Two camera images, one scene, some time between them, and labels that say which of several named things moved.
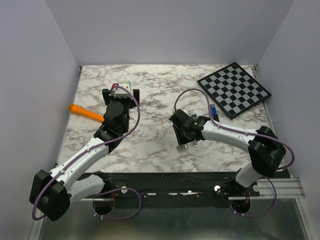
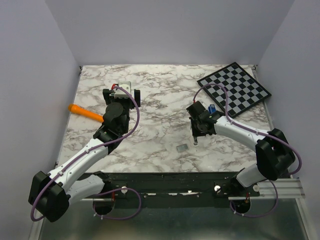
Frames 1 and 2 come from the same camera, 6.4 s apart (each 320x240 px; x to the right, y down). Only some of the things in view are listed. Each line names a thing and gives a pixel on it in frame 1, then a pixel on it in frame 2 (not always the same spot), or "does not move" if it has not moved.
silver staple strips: x=182 y=148 does not move
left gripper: x=109 y=99 does not move
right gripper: x=180 y=139 → x=195 y=132
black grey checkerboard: x=233 y=89 does not move
